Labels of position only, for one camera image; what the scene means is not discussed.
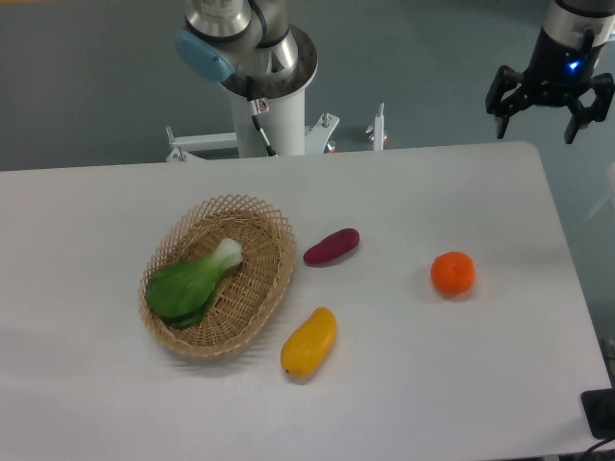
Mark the black cable on pedestal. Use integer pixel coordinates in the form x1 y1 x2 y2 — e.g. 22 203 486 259
245 75 279 158

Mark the black device at table edge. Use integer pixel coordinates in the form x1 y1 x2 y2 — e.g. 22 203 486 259
580 388 614 440

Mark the woven wicker basket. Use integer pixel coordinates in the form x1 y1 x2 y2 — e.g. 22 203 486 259
138 195 296 359

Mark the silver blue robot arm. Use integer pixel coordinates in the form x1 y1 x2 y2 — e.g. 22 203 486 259
175 1 614 155

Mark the yellow mango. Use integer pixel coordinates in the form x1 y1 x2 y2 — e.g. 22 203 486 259
280 306 337 379

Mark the green bok choy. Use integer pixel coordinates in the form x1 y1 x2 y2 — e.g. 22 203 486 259
145 237 243 329

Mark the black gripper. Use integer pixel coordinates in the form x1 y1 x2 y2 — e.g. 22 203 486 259
485 28 614 144

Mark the purple sweet potato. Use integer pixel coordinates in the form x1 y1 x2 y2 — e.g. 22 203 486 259
303 228 360 265

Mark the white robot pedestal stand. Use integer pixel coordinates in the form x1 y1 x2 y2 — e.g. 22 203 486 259
164 88 389 162

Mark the orange fruit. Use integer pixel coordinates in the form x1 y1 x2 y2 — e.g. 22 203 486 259
430 252 477 297

